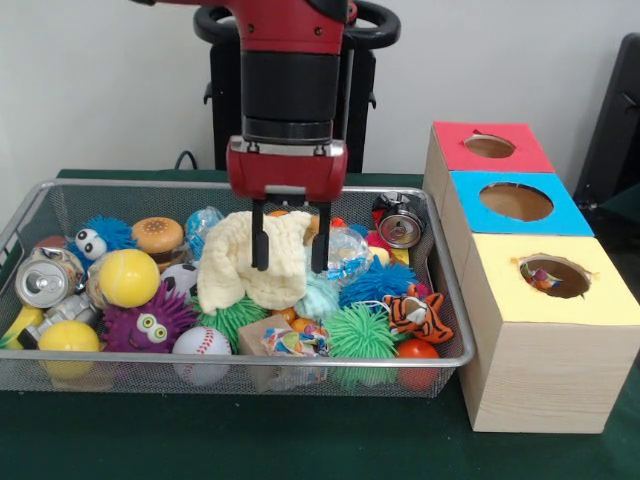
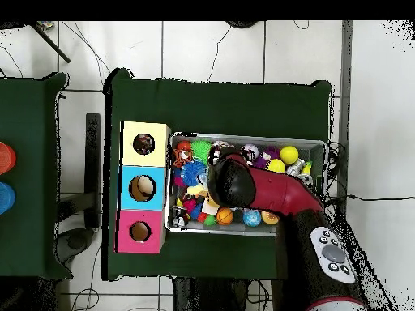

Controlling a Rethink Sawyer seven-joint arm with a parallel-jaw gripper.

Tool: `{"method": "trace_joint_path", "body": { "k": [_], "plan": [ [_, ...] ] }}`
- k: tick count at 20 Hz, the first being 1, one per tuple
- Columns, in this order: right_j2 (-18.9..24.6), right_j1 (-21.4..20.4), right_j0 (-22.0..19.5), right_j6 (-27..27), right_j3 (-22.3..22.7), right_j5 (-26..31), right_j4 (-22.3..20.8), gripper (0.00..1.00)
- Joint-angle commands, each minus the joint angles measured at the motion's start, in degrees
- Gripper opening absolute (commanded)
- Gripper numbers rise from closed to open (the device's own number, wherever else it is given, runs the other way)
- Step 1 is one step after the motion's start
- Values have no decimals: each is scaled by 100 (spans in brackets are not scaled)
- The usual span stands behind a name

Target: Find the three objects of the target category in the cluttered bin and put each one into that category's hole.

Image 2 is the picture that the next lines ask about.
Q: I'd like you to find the wooden box with three holes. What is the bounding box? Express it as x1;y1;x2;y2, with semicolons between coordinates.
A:
114;120;172;254

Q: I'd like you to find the green spiky rubber ball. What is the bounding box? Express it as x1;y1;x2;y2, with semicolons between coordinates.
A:
190;139;213;164

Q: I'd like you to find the tiger plush toy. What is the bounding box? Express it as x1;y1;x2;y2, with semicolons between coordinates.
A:
172;147;193;168

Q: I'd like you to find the white baseball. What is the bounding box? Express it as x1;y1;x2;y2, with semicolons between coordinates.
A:
242;143;259;162

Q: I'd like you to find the purple spiky monster toy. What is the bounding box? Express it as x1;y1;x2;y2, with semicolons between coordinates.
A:
252;147;281;170

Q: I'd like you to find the yellow tennis ball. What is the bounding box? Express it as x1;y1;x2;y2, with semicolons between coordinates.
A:
267;158;287;173

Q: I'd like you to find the plain yellow ball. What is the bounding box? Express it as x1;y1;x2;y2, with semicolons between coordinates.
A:
279;145;300;165

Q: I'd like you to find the black round base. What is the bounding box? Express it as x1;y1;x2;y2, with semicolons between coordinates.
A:
225;20;259;29

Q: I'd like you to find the green cloth on side table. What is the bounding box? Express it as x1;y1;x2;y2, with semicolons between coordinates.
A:
0;71;73;280

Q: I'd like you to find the orange cup stack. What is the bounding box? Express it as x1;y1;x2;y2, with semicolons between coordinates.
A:
0;141;17;176

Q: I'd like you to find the black rod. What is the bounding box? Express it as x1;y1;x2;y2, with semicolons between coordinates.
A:
30;21;71;64

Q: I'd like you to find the blue cup stack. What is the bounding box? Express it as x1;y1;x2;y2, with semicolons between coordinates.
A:
0;181;16;215

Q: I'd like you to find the wire mesh bin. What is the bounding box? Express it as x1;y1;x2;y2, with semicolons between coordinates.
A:
165;131;328;240

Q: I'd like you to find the grey floor cable cover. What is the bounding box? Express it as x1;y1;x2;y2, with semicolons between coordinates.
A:
335;20;354;199

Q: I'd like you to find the black power cable with plug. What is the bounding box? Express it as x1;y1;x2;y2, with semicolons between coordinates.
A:
325;193;415;206

